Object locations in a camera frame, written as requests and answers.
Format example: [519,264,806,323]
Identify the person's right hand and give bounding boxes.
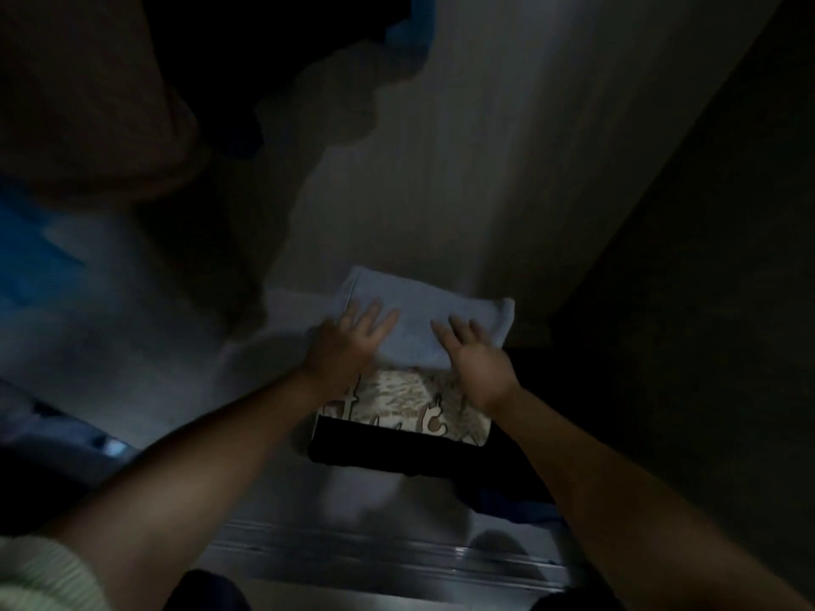
[429,314,524,418]

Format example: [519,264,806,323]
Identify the grey wardrobe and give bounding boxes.
[0,0,815,611]

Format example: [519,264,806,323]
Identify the black printed t-shirt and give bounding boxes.
[309,413,552,507]

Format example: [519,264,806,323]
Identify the person's left forearm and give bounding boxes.
[38,375,335,611]

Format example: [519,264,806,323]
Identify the person's right forearm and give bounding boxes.
[490,388,815,611]

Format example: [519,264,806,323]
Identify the light grey denim jacket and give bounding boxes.
[329,264,517,377]

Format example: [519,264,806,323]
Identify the person's black trousers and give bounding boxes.
[163,569,256,611]

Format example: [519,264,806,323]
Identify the person's left hand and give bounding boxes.
[299,296,404,405]

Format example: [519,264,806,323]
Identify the blue garment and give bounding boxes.
[0,184,86,308]

